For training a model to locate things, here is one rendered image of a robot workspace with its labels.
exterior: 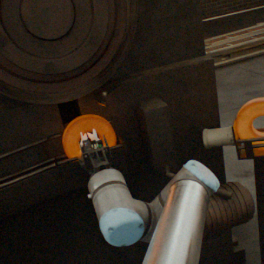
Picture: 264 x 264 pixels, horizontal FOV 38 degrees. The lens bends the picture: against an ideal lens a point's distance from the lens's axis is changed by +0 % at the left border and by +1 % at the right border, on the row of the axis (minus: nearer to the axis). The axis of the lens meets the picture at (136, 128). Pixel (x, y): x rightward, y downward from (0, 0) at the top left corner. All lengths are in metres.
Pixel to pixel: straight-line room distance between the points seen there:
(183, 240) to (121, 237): 0.25
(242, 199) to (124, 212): 0.44
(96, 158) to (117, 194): 0.15
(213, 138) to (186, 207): 0.45
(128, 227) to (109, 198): 0.08
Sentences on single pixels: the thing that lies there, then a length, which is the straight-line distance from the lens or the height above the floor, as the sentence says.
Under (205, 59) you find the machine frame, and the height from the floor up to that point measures 0.87.
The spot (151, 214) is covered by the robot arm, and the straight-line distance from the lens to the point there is 0.90.
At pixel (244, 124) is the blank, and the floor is 0.71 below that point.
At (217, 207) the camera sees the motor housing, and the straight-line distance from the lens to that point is 1.14.
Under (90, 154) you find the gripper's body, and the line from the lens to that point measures 0.99.
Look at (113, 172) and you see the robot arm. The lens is 0.93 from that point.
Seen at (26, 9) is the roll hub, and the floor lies 1.13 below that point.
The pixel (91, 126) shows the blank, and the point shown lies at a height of 0.79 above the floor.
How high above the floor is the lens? 1.17
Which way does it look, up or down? 22 degrees down
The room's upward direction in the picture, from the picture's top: 11 degrees counter-clockwise
